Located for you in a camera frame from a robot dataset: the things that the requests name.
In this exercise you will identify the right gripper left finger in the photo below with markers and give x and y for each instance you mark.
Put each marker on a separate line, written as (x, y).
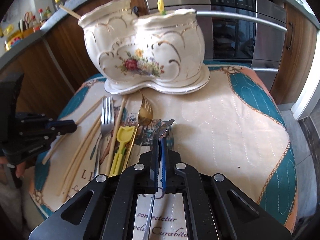
(104, 208)

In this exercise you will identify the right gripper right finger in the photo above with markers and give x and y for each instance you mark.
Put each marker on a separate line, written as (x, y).
(214, 207)

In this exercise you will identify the wooden chopstick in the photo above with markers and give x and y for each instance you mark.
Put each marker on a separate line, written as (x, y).
(70, 129)
(76, 167)
(113, 140)
(86, 140)

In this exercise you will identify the yellow plastic fork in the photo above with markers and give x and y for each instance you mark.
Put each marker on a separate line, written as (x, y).
(124, 136)

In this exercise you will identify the silver fork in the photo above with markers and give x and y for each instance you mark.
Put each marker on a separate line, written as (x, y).
(107, 124)

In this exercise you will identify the yellow spoon green handle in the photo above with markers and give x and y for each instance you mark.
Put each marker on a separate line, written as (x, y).
(160, 6)

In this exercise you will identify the person's left hand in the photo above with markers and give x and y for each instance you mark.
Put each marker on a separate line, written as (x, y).
(20, 168)

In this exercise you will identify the yellow lidded jar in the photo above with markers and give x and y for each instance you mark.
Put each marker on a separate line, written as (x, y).
(12, 39)

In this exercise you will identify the yellow cap oil bottle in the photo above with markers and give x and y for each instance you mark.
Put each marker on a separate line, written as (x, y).
(58, 3)

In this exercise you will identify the right wooden cabinet door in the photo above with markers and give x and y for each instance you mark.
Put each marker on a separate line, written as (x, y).
(296, 60)

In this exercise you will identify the white floral ceramic utensil holder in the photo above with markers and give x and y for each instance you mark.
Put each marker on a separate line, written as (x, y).
(161, 52)

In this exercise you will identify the stainless steel built-in oven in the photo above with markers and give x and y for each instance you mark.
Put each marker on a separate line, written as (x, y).
(239, 31)

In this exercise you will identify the wooden cabinet door black handle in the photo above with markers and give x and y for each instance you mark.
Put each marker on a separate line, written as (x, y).
(55, 62)

